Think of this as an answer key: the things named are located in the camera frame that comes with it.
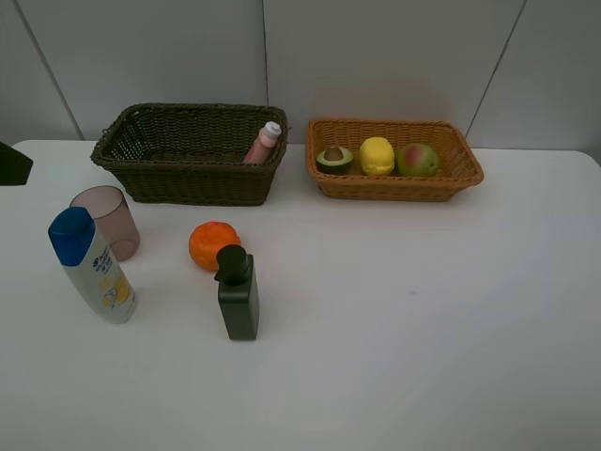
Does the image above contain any halved avocado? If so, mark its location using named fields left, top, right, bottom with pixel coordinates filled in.
left=316, top=146, right=354, bottom=176

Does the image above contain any pink bottle white cap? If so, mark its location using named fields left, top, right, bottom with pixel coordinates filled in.
left=243, top=121, right=282, bottom=164

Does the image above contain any orange tangerine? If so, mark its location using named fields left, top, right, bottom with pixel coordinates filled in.
left=188, top=222, right=241, bottom=272

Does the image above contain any black pump bottle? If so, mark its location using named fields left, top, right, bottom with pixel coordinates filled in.
left=214, top=244, right=259, bottom=341

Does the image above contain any yellow lemon toy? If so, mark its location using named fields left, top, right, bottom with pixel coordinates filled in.
left=359, top=136, right=395, bottom=177

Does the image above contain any green red pear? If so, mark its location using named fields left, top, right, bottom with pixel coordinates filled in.
left=395, top=143, right=439, bottom=178

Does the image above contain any translucent pink plastic cup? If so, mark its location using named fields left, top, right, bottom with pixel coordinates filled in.
left=69, top=185, right=140, bottom=261

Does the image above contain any white blue-capped shampoo bottle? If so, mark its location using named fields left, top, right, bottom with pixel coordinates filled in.
left=48, top=207, right=137, bottom=324

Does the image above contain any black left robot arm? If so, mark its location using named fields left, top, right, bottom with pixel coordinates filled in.
left=0, top=142, right=34, bottom=186

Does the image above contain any dark brown wicker basket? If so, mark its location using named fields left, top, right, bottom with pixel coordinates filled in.
left=91, top=103, right=288, bottom=207

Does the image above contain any orange wicker basket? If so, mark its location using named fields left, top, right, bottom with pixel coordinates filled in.
left=305, top=118, right=484, bottom=202

